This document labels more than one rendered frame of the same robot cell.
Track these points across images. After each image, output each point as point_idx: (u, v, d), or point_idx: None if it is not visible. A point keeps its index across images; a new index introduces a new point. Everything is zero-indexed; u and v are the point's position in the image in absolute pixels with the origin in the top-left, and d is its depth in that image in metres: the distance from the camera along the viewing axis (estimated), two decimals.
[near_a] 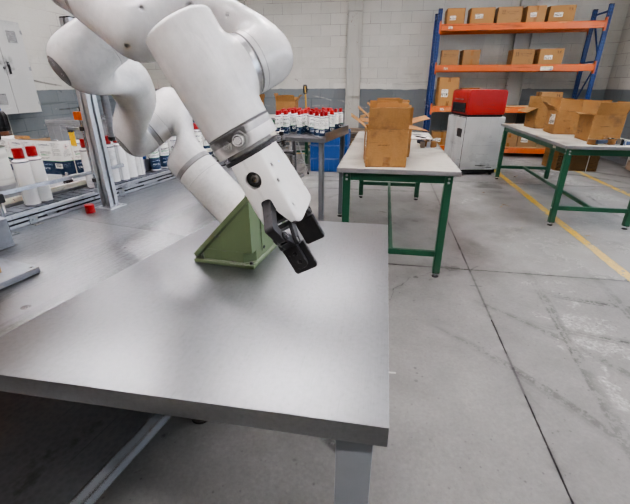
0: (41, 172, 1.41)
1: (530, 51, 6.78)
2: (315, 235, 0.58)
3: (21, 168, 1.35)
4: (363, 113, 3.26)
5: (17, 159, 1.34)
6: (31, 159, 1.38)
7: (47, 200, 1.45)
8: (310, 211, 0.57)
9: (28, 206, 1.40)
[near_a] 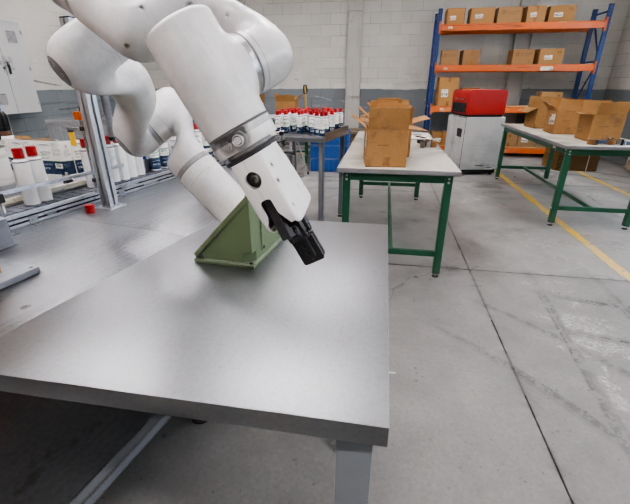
0: (41, 172, 1.41)
1: (530, 51, 6.78)
2: (315, 253, 0.55)
3: (21, 168, 1.35)
4: (363, 113, 3.26)
5: (17, 159, 1.34)
6: (31, 159, 1.38)
7: (47, 200, 1.45)
8: (309, 227, 0.54)
9: (28, 206, 1.40)
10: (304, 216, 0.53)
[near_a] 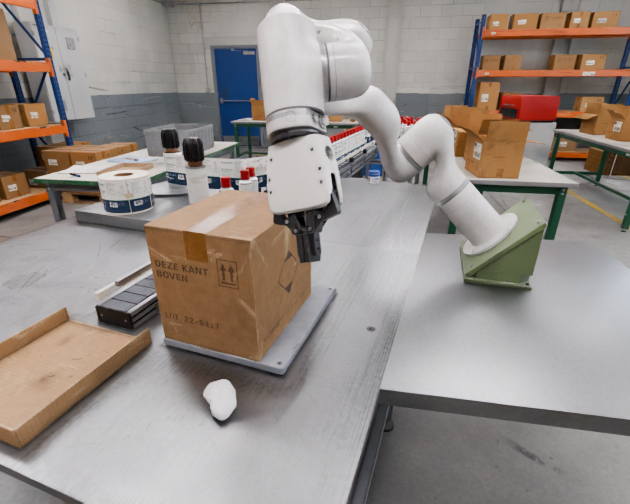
0: (257, 191, 1.48)
1: (572, 56, 6.84)
2: (310, 255, 0.55)
3: (248, 189, 1.41)
4: (453, 123, 3.33)
5: (245, 180, 1.41)
6: (252, 180, 1.45)
7: None
8: (306, 231, 0.56)
9: None
10: (303, 220, 0.56)
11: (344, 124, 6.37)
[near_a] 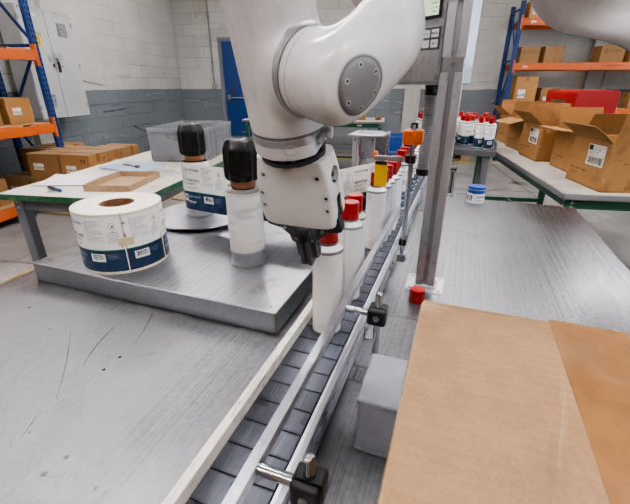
0: (364, 239, 0.79)
1: (621, 47, 6.16)
2: None
3: (357, 238, 0.73)
4: (536, 119, 2.64)
5: (352, 221, 0.72)
6: (359, 219, 0.76)
7: (360, 285, 0.83)
8: (304, 228, 0.54)
9: None
10: None
11: (369, 123, 5.68)
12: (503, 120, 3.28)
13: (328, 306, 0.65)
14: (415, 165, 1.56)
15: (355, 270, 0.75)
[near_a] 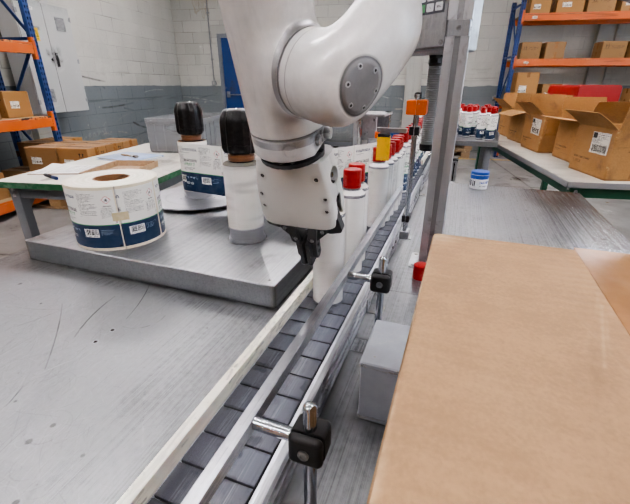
0: (366, 211, 0.77)
1: (622, 43, 6.13)
2: None
3: (359, 207, 0.70)
4: (539, 110, 2.62)
5: (354, 190, 0.69)
6: (361, 189, 0.73)
7: (362, 260, 0.80)
8: (303, 228, 0.54)
9: None
10: None
11: None
12: (505, 112, 3.25)
13: (329, 274, 0.62)
14: (417, 150, 1.53)
15: (357, 241, 0.73)
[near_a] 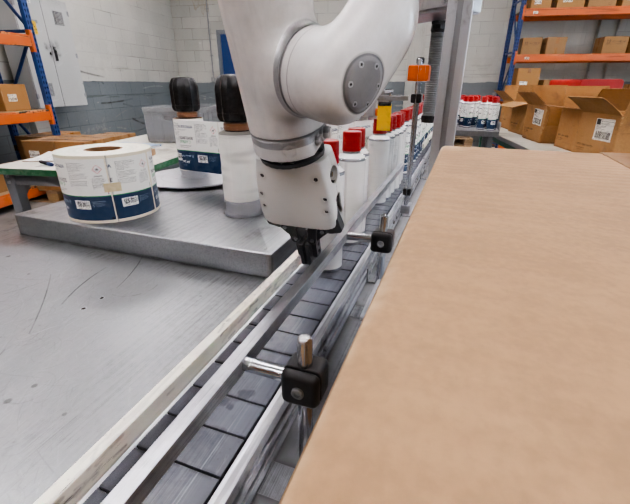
0: (367, 178, 0.74)
1: (624, 38, 6.10)
2: None
3: (359, 171, 0.67)
4: (541, 99, 2.59)
5: (354, 153, 0.67)
6: (361, 154, 0.71)
7: (362, 231, 0.77)
8: (303, 228, 0.54)
9: (348, 245, 0.72)
10: None
11: None
12: (506, 104, 3.22)
13: (328, 237, 0.59)
14: (418, 133, 1.50)
15: (357, 208, 0.70)
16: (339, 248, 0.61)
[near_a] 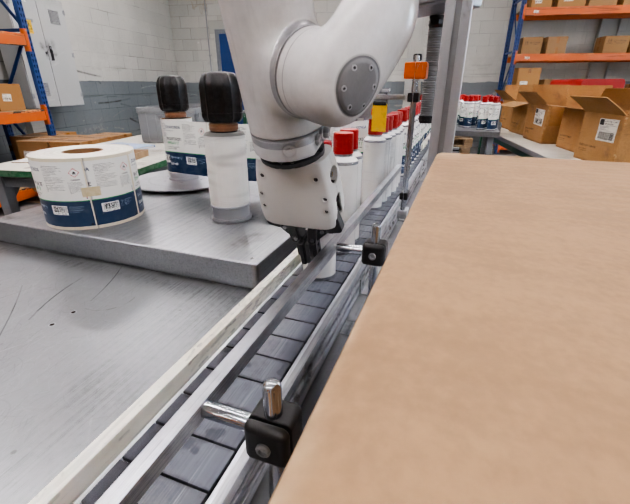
0: (360, 183, 0.69)
1: (625, 38, 6.06)
2: None
3: (351, 176, 0.62)
4: (542, 99, 2.54)
5: (345, 156, 0.62)
6: (354, 157, 0.66)
7: (355, 239, 0.73)
8: (303, 228, 0.54)
9: (340, 254, 0.68)
10: None
11: None
12: (507, 104, 3.17)
13: (320, 243, 0.56)
14: (417, 134, 1.46)
15: (349, 215, 0.65)
16: (332, 255, 0.58)
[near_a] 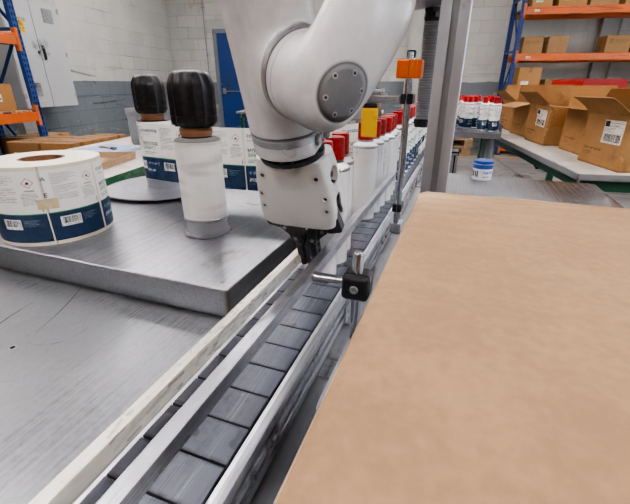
0: (352, 190, 0.64)
1: (627, 37, 5.98)
2: None
3: (342, 183, 0.58)
4: (544, 99, 2.46)
5: (336, 162, 0.57)
6: (345, 163, 0.61)
7: (347, 249, 0.68)
8: (303, 228, 0.54)
9: None
10: None
11: None
12: (508, 104, 3.09)
13: (320, 243, 0.56)
14: (414, 136, 1.38)
15: None
16: (332, 255, 0.57)
